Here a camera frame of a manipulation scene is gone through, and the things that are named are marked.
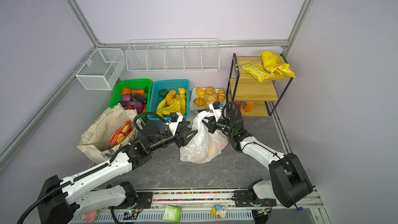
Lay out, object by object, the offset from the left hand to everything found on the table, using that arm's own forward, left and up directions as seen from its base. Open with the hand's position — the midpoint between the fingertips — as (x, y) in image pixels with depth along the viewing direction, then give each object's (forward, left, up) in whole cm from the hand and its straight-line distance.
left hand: (192, 128), depth 69 cm
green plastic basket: (+51, +40, -18) cm, 67 cm away
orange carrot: (+49, +40, -24) cm, 67 cm away
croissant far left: (+44, -5, -25) cm, 51 cm away
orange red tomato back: (+48, +51, -22) cm, 73 cm away
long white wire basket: (+53, +11, +3) cm, 55 cm away
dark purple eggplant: (+43, +41, -25) cm, 65 cm away
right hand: (+8, -3, -4) cm, 10 cm away
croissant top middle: (+46, -12, -23) cm, 53 cm away
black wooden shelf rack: (+25, -38, -10) cm, 46 cm away
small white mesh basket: (+47, +56, -1) cm, 73 cm away
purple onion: (+42, +48, -22) cm, 67 cm away
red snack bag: (+8, +39, -16) cm, 43 cm away
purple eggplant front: (+33, +38, -22) cm, 55 cm away
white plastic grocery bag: (-4, -5, -10) cm, 12 cm away
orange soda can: (+24, -36, -19) cm, 47 cm away
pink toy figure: (-28, +47, -24) cm, 60 cm away
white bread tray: (+46, 0, -27) cm, 53 cm away
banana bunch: (+31, +11, -22) cm, 39 cm away
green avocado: (+44, +23, -22) cm, 54 cm away
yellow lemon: (+47, +9, -23) cm, 53 cm away
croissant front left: (+35, -3, -23) cm, 42 cm away
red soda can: (+26, -29, -17) cm, 43 cm away
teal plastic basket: (+35, +27, -19) cm, 48 cm away
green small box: (-29, +11, -24) cm, 39 cm away
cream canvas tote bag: (+1, +48, -10) cm, 49 cm away
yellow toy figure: (-29, -9, -23) cm, 38 cm away
